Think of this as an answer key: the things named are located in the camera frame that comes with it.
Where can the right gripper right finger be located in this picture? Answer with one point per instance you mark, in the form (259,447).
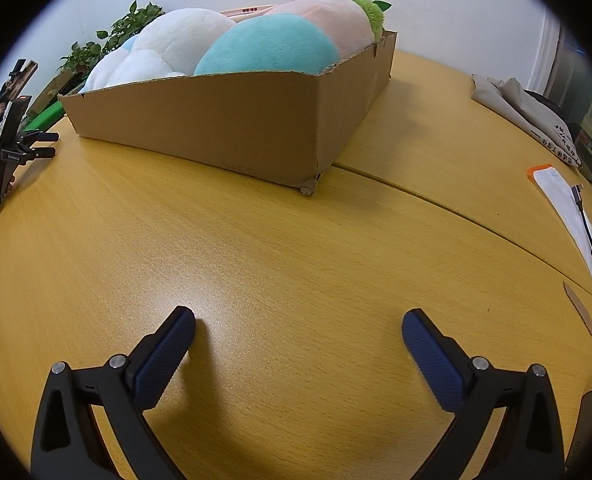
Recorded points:
(528,444)

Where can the green cloth bench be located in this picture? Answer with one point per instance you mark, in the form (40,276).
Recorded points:
(46,119)

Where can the grey folded cloth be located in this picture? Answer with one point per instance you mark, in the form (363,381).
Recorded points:
(511,100)

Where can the brown box on bench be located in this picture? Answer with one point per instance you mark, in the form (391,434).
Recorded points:
(49,93)

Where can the potted green plant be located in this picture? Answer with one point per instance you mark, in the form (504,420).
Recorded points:
(82,58)
(129,25)

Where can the white orange envelope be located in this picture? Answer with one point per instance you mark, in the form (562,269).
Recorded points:
(556,189)

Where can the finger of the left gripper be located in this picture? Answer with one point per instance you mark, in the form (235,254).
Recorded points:
(40,136)
(38,153)

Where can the teal pink plush toy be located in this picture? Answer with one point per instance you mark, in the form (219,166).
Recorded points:
(300,36)

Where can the brown cardboard box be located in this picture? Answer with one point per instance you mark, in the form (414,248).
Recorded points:
(284,128)

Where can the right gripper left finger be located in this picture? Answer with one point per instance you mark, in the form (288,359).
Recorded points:
(67,441)

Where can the white panda plush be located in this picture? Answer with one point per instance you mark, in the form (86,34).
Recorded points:
(170,46)

